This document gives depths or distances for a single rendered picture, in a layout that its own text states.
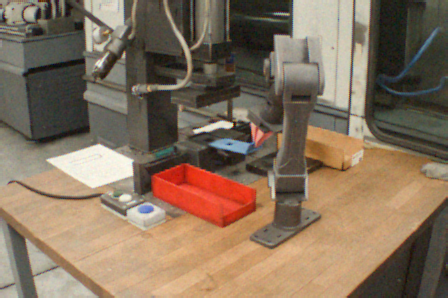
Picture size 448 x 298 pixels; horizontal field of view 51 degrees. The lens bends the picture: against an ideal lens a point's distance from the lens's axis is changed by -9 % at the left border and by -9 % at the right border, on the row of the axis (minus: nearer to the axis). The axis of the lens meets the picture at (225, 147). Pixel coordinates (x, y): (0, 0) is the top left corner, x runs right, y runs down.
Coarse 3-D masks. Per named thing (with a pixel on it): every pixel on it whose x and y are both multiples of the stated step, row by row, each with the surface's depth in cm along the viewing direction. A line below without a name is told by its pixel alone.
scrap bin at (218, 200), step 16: (160, 176) 133; (176, 176) 138; (192, 176) 139; (208, 176) 134; (160, 192) 131; (176, 192) 126; (192, 192) 122; (208, 192) 135; (224, 192) 131; (240, 192) 127; (256, 192) 124; (192, 208) 124; (208, 208) 119; (224, 208) 126; (240, 208) 121; (224, 224) 118
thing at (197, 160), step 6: (180, 150) 146; (228, 150) 152; (186, 156) 145; (192, 156) 143; (198, 156) 142; (204, 156) 144; (210, 156) 146; (234, 156) 154; (240, 156) 156; (186, 162) 146; (192, 162) 144; (198, 162) 142; (204, 162) 144; (210, 162) 146; (228, 162) 154; (234, 162) 154; (204, 168) 145; (210, 168) 147
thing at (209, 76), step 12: (204, 60) 142; (216, 60) 142; (156, 72) 154; (168, 72) 151; (180, 72) 147; (192, 72) 150; (204, 72) 143; (216, 72) 144; (228, 72) 144; (192, 84) 143; (204, 84) 141; (216, 84) 139; (228, 84) 147; (180, 96) 140; (192, 96) 136; (204, 96) 138; (216, 96) 141; (228, 96) 145; (180, 108) 144
